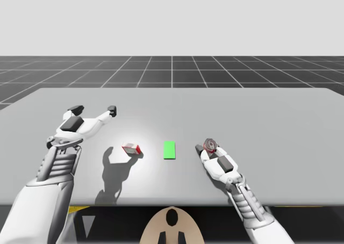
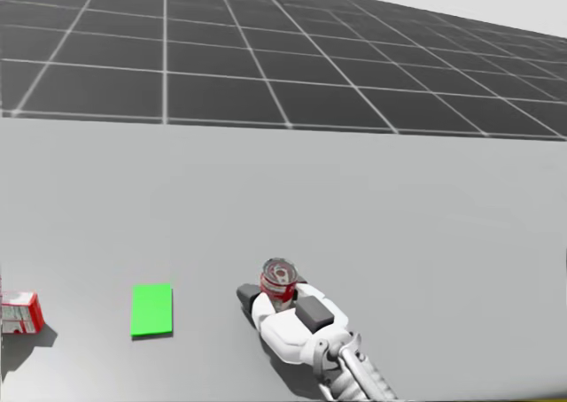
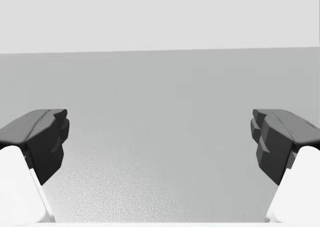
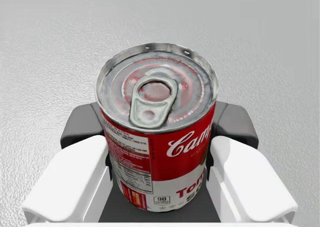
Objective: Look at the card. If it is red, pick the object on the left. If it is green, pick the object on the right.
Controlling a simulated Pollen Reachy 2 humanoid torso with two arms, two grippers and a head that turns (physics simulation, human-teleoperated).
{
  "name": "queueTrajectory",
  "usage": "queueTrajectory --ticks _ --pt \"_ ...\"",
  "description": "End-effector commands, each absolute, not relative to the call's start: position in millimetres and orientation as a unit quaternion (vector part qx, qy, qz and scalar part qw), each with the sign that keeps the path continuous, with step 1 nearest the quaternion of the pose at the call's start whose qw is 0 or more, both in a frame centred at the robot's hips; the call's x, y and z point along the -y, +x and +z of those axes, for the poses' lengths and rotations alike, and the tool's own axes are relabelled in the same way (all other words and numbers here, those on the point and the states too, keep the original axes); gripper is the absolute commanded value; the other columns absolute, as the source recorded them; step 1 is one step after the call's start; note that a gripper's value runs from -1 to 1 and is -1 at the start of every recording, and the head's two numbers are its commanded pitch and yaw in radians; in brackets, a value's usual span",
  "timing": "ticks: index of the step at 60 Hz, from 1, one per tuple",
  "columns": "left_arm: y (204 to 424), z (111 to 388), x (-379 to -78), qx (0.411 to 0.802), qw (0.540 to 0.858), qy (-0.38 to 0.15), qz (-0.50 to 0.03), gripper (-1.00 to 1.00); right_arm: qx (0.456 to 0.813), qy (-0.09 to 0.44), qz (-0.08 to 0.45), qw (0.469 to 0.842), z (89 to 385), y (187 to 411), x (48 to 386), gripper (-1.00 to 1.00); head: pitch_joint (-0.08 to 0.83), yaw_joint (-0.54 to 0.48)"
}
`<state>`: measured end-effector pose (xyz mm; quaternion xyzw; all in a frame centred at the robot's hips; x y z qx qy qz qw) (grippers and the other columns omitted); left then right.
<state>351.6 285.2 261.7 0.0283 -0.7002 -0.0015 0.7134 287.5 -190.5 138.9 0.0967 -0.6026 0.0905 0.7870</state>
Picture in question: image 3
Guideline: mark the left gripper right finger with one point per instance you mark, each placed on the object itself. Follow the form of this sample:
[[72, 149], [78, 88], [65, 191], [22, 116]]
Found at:
[[277, 149]]

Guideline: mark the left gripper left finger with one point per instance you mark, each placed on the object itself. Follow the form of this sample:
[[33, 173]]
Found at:
[[37, 147]]

